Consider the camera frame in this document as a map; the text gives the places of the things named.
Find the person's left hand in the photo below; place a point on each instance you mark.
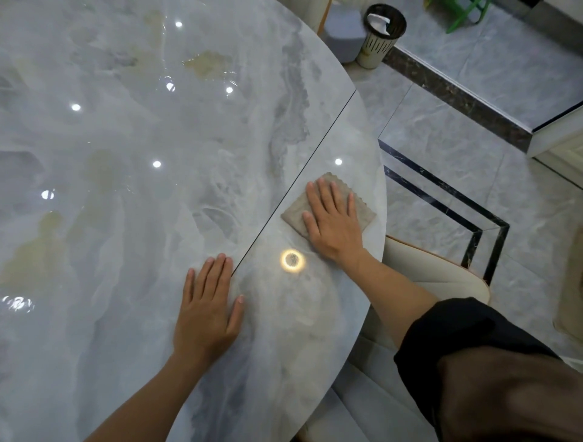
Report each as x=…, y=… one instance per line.
x=205, y=323

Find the person's right hand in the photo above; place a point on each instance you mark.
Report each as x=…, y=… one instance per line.
x=334, y=227

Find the grey cleaning cloth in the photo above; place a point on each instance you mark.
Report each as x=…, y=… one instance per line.
x=293, y=214

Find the cream orange chair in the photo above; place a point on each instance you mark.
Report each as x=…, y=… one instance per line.
x=437, y=273
x=309, y=11

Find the person's right forearm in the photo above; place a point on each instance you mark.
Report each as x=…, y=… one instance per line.
x=391, y=296

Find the person's left forearm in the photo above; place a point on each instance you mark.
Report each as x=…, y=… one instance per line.
x=145, y=405

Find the grey marble dining table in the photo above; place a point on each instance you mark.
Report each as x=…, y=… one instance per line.
x=136, y=227

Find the person's black shirt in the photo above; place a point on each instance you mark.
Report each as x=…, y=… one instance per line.
x=455, y=328

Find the person's brown vest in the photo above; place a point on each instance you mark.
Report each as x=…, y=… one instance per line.
x=510, y=396

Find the cream slotted trash bin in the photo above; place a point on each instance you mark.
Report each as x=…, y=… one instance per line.
x=373, y=52

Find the grey cube ottoman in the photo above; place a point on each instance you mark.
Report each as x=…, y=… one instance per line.
x=344, y=34

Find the white crumpled paper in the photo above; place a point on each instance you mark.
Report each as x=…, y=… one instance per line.
x=378, y=23

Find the white panelled door unit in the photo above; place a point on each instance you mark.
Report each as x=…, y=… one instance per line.
x=560, y=136

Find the green plastic stool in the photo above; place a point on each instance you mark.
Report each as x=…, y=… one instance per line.
x=469, y=17

